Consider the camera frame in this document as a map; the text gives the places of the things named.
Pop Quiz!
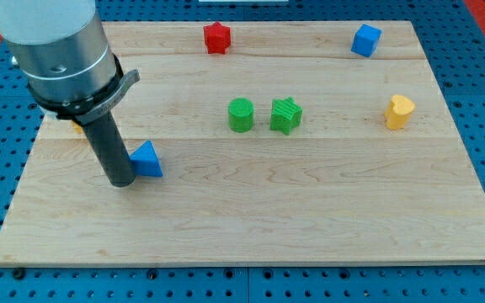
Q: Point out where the green star block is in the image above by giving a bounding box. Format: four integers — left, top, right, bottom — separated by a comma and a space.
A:
269, 97, 302, 136

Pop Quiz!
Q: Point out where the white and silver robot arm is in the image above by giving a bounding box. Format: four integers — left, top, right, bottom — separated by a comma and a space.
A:
0, 0, 140, 187

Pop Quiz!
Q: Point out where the blue cube block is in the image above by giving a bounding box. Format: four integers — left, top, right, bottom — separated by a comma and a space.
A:
351, 24, 382, 57

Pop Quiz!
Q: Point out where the grey metal clamp bracket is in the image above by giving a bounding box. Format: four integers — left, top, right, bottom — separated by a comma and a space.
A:
27, 55, 140, 125

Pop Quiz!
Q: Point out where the blue triangle block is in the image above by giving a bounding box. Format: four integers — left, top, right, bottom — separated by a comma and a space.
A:
130, 141, 163, 178

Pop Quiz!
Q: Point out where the wooden board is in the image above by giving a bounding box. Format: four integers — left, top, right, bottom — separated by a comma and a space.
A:
0, 21, 485, 268

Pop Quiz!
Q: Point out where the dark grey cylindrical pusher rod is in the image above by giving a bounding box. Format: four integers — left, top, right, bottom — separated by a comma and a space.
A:
83, 113, 136, 188

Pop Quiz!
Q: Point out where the red star block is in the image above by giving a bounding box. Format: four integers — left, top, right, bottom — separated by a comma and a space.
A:
203, 21, 232, 55

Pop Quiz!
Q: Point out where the yellow heart block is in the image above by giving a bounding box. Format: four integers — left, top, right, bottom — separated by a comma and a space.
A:
384, 94, 416, 130

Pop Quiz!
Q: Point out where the yellow hexagon block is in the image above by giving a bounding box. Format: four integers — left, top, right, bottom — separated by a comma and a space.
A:
72, 121, 83, 134

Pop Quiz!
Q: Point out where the green cylinder block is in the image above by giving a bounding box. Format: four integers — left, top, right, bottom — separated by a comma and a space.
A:
227, 98, 254, 133

